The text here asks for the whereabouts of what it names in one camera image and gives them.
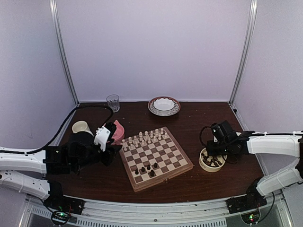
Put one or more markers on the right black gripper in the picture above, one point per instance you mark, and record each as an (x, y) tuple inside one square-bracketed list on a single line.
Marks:
[(210, 150)]

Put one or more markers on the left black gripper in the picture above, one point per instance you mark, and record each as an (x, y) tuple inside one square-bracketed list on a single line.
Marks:
[(110, 152)]

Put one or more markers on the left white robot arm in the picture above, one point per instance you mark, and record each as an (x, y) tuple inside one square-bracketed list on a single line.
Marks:
[(46, 160)]

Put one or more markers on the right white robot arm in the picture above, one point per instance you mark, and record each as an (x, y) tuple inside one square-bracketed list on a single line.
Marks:
[(277, 144)]

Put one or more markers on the white chess piece tall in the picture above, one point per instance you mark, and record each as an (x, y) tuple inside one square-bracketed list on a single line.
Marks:
[(140, 136)]

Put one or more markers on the wooden chess board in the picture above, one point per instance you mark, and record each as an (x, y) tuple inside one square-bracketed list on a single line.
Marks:
[(163, 150)]

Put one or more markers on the cream cat-ear bowl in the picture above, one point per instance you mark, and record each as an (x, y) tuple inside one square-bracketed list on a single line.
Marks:
[(209, 163)]

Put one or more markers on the cream ceramic mug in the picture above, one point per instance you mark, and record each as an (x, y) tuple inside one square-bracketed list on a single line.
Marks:
[(80, 126)]

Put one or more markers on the pink cat-ear bowl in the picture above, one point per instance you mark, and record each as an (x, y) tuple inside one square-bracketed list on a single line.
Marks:
[(119, 134)]

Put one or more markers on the clear drinking glass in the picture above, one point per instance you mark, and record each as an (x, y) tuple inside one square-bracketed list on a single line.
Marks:
[(113, 102)]

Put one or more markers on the patterned ceramic plate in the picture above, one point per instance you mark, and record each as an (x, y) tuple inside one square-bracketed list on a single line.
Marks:
[(171, 112)]

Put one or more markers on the white scalloped bowl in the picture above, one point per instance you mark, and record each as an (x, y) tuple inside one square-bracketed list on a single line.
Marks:
[(164, 104)]

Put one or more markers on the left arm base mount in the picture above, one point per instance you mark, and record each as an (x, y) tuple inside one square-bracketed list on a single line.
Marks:
[(56, 200)]

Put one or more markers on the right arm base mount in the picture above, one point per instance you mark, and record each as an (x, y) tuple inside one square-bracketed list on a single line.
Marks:
[(251, 200)]

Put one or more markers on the right aluminium frame post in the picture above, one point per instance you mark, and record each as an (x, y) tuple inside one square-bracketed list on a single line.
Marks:
[(245, 51)]

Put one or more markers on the aluminium frame post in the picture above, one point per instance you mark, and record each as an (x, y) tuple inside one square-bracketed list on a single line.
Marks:
[(245, 51), (62, 52)]

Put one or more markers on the left aluminium frame post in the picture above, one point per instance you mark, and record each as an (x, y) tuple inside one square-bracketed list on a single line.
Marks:
[(62, 52)]

